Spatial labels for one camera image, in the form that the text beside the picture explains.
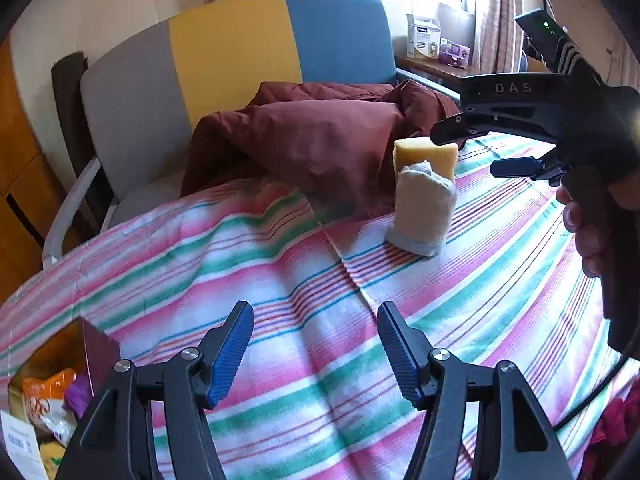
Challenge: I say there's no orange wooden wardrobe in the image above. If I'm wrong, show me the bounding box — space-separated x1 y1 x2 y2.
0 35 83 306

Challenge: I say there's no yellow sponge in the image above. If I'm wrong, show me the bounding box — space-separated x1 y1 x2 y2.
392 137 458 181

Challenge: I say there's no tall white carton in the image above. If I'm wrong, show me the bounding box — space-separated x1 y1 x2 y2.
0 410 43 480

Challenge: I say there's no magenta cloth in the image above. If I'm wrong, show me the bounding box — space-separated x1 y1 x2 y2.
582 395 640 480

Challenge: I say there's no person's right hand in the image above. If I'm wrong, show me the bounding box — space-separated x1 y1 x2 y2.
556 170 640 278

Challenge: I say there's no pink green striped sheet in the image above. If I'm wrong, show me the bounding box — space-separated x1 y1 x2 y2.
0 130 631 480

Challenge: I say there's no orange snack bag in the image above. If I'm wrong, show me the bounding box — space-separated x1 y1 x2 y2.
21 367 78 443

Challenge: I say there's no black cable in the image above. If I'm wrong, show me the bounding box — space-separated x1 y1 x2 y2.
552 350 633 431

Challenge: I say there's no maroon padded jacket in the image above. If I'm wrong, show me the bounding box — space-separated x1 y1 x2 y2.
180 80 463 218

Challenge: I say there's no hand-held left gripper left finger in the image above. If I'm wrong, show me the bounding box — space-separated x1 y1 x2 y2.
55 300 255 480

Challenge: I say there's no cream white sock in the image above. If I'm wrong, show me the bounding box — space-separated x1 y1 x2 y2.
385 160 457 257

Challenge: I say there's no wooden side table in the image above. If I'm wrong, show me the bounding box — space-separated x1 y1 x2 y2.
394 52 481 86

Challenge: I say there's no pale grey carton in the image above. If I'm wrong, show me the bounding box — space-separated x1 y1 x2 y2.
436 2 477 46

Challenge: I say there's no white box with blue print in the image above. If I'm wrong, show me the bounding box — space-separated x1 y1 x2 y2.
406 14 443 59

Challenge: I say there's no grey yellow blue chair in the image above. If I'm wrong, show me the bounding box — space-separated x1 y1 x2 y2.
42 0 461 271

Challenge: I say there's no small purple box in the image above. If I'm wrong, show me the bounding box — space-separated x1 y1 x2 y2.
439 41 473 68

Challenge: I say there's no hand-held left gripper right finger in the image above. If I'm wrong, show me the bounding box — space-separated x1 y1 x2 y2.
376 301 576 480

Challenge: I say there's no yellow snack packet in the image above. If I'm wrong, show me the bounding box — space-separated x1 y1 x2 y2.
37 440 71 480

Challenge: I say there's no gold and maroon cardboard box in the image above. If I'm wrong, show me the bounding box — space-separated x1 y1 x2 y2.
7 316 122 480

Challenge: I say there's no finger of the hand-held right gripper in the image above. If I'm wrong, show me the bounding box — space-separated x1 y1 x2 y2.
490 156 566 186
430 106 556 146

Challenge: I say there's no purple snack packet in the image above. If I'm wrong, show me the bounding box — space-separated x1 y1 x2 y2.
64 382 93 418

